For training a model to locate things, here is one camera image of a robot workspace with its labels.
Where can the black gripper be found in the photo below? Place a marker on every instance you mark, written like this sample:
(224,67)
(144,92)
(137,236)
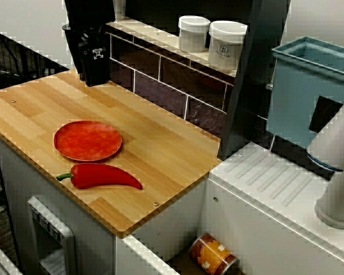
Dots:
(89,37)

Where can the red toy pepper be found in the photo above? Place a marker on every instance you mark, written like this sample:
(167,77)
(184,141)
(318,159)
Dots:
(103,176)

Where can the red round plate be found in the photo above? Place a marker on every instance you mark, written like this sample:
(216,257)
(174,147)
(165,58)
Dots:
(87,140)

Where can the plain white jar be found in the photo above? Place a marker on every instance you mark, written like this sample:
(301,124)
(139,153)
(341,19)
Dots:
(119,8)
(193,34)

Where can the white shelf board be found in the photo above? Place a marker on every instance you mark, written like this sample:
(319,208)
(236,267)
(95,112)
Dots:
(149,31)

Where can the dark tiled backsplash panel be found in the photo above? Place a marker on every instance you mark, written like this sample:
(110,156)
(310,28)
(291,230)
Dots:
(160,86)

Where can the white jar with logo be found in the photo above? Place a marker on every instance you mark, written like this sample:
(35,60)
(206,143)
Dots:
(226,46)

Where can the black shelf side panel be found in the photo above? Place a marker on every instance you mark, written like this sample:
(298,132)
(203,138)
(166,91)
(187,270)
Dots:
(255,86)

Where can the white kitchen cabinet body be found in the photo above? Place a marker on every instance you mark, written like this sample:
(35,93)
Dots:
(94,252)

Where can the blue-grey plastic bin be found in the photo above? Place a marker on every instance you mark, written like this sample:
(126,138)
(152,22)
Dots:
(292,100)

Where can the orange soup can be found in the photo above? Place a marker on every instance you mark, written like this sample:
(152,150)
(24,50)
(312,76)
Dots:
(212,253)

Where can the white sink unit with drainboard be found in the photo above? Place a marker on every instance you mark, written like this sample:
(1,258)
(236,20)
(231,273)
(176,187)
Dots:
(261,215)

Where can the white toy faucet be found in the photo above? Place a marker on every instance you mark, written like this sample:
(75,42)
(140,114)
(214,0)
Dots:
(332,137)

